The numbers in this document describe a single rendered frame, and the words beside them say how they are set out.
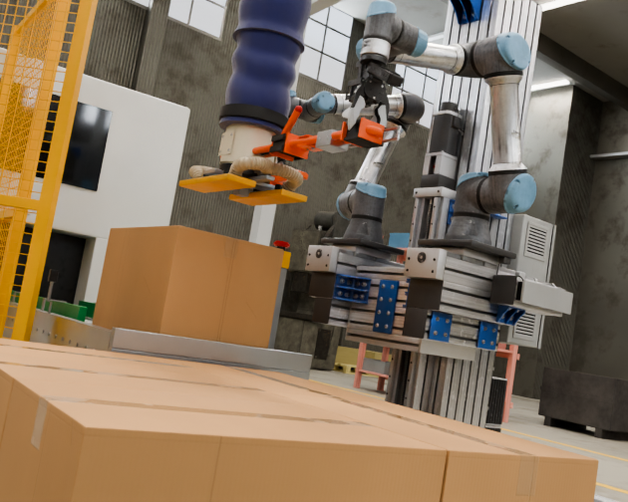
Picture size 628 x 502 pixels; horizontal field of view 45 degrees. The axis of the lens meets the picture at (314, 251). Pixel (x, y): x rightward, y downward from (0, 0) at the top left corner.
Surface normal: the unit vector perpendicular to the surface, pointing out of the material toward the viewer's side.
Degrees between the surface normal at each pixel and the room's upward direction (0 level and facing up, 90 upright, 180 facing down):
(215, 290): 90
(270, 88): 75
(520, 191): 97
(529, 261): 90
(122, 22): 90
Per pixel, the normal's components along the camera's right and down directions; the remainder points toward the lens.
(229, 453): 0.55, 0.00
